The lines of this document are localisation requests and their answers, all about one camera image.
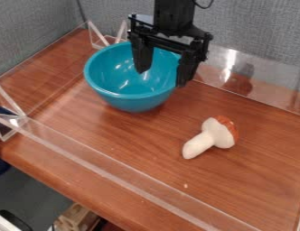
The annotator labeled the clear acrylic back barrier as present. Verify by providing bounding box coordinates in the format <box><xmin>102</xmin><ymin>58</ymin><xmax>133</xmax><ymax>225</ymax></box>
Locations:
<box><xmin>86</xmin><ymin>19</ymin><xmax>300</xmax><ymax>117</ymax></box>

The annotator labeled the black white object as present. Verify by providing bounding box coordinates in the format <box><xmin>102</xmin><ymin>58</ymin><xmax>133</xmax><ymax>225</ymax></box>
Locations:
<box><xmin>0</xmin><ymin>210</ymin><xmax>33</xmax><ymax>231</ymax></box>

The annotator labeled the clear acrylic left barrier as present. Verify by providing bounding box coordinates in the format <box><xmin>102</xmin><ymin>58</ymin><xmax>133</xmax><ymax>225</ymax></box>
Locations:
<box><xmin>0</xmin><ymin>21</ymin><xmax>94</xmax><ymax>88</ymax></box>

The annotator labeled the dark blue object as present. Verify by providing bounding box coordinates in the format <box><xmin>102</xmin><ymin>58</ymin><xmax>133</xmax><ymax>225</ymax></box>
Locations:
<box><xmin>0</xmin><ymin>104</ymin><xmax>18</xmax><ymax>178</ymax></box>

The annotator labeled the clear acrylic front barrier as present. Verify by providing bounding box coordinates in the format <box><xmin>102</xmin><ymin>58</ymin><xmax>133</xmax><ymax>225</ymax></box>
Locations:
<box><xmin>0</xmin><ymin>82</ymin><xmax>300</xmax><ymax>231</ymax></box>

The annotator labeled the white brown toy mushroom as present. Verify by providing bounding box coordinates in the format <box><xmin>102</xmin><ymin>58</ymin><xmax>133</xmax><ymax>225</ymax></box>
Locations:
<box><xmin>181</xmin><ymin>115</ymin><xmax>240</xmax><ymax>160</ymax></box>

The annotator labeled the clear acrylic barrier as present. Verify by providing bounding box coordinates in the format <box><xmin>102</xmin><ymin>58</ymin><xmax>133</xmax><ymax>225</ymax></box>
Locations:
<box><xmin>0</xmin><ymin>82</ymin><xmax>300</xmax><ymax>231</ymax></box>
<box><xmin>86</xmin><ymin>19</ymin><xmax>300</xmax><ymax>117</ymax></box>
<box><xmin>0</xmin><ymin>21</ymin><xmax>94</xmax><ymax>88</ymax></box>

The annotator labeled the blue plastic bowl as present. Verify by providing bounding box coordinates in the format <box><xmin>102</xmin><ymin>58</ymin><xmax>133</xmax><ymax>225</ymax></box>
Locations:
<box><xmin>83</xmin><ymin>42</ymin><xmax>180</xmax><ymax>113</ymax></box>

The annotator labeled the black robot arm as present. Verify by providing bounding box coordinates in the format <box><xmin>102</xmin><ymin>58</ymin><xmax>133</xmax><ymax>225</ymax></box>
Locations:
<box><xmin>129</xmin><ymin>0</ymin><xmax>214</xmax><ymax>87</ymax></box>

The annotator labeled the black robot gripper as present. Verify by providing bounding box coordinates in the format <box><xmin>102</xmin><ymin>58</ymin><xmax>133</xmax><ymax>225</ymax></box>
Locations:
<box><xmin>129</xmin><ymin>12</ymin><xmax>213</xmax><ymax>87</ymax></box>

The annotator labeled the light wooden block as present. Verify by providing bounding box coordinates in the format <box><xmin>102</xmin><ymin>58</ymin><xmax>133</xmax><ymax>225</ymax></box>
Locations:
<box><xmin>55</xmin><ymin>203</ymin><xmax>101</xmax><ymax>231</ymax></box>

